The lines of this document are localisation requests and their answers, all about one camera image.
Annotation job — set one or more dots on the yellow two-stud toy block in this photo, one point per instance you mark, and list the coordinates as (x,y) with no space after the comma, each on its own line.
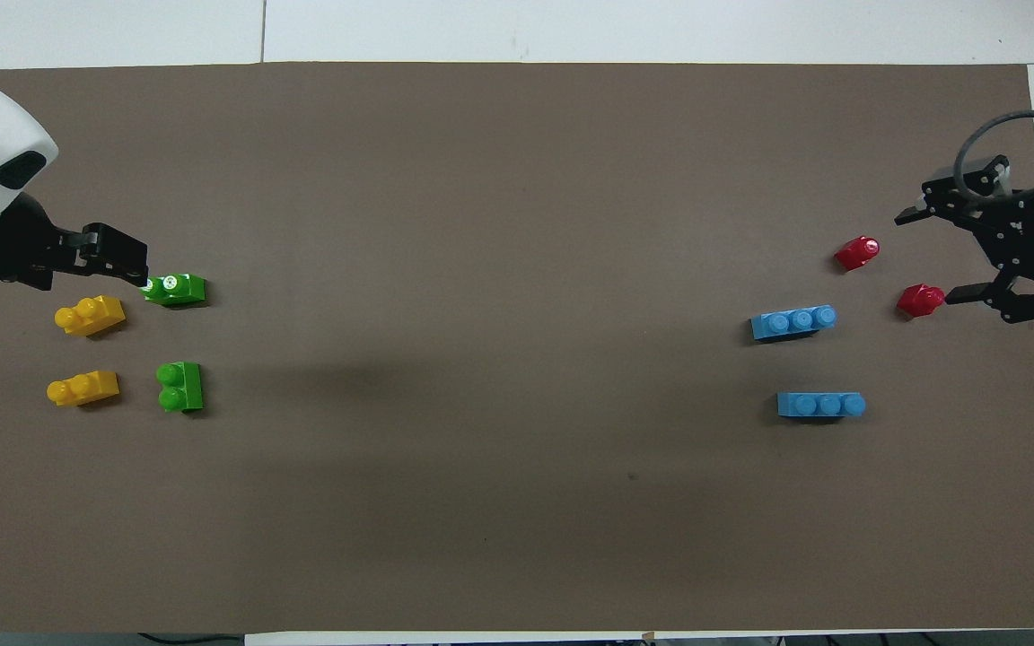
(91,316)
(84,388)

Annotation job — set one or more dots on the brown table mat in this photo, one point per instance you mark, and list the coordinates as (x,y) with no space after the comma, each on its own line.
(517,502)

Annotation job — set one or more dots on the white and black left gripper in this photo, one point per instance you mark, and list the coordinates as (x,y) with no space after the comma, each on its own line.
(5,152)

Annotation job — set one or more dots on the blue three-stud toy block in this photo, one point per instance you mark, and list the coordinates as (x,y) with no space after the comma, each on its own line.
(820,405)
(791,323)

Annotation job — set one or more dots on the red one-stud toy block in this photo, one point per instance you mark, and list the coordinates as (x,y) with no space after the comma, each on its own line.
(918,300)
(856,254)

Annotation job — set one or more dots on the green two-stud toy block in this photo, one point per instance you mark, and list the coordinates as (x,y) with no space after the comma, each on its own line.
(178,289)
(181,388)

